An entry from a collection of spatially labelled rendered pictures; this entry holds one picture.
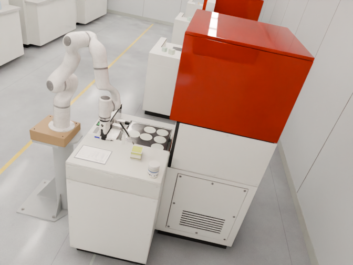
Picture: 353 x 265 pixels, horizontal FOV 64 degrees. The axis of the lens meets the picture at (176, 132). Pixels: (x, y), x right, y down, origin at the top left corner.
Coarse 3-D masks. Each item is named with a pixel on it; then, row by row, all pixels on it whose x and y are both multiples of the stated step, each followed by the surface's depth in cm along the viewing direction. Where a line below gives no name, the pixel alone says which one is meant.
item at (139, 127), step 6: (132, 126) 237; (138, 126) 238; (144, 126) 240; (150, 126) 241; (144, 132) 232; (156, 132) 235; (168, 132) 238; (126, 138) 221; (132, 138) 223; (138, 138) 224; (168, 138) 231; (138, 144) 218; (144, 144) 219; (150, 144) 220; (162, 144) 223
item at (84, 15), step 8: (80, 0) 727; (88, 0) 745; (96, 0) 796; (104, 0) 853; (80, 8) 738; (88, 8) 757; (96, 8) 808; (104, 8) 868; (80, 16) 749; (88, 16) 768; (96, 16) 821
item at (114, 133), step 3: (123, 126) 239; (111, 129) 231; (114, 129) 232; (117, 129) 233; (111, 132) 228; (114, 132) 228; (117, 132) 229; (120, 132) 233; (108, 135) 224; (111, 135) 225; (114, 135) 225; (117, 135) 226; (114, 138) 222; (117, 138) 226
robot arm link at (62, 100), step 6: (72, 78) 204; (66, 84) 200; (72, 84) 205; (66, 90) 208; (72, 90) 208; (60, 96) 207; (66, 96) 207; (54, 102) 206; (60, 102) 205; (66, 102) 207
